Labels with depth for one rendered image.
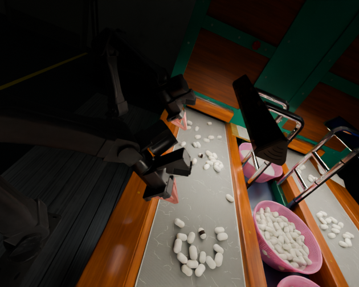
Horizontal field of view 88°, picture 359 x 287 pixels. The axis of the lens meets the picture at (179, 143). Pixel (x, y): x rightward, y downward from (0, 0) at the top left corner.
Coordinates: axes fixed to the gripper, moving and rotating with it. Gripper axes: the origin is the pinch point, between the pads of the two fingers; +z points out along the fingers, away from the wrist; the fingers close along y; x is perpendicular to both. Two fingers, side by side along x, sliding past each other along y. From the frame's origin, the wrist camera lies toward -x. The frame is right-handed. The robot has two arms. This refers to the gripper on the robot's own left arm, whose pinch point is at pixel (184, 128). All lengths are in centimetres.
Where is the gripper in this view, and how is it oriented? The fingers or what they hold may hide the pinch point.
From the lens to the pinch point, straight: 83.2
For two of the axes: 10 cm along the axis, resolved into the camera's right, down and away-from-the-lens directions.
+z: 4.9, 7.6, 4.3
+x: -8.6, 3.4, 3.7
